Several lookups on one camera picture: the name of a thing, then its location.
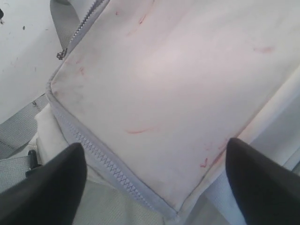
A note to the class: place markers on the white canvas zipper bag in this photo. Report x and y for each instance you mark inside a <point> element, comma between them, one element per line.
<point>153,90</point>

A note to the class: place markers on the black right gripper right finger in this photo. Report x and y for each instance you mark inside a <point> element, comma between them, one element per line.
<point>265,192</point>

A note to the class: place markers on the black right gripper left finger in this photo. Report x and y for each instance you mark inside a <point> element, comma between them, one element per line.
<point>50,193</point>

